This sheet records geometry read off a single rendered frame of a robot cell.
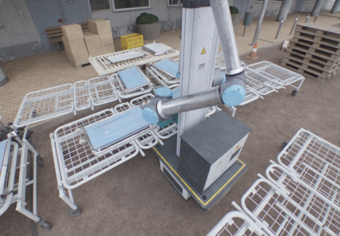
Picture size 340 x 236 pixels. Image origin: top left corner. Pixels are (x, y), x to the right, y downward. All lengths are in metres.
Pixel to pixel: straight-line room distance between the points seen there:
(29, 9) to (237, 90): 6.92
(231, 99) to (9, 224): 2.41
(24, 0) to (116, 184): 6.41
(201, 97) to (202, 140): 0.46
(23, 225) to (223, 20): 2.50
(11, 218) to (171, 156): 1.82
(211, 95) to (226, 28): 0.37
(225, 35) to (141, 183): 1.74
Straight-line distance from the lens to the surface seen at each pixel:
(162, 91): 1.30
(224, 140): 1.37
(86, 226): 2.06
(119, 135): 1.80
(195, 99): 0.99
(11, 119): 3.97
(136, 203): 1.99
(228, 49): 0.98
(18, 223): 2.44
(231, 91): 0.90
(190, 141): 1.30
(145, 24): 7.02
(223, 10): 0.95
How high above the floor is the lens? 1.84
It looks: 39 degrees down
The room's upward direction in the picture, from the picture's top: straight up
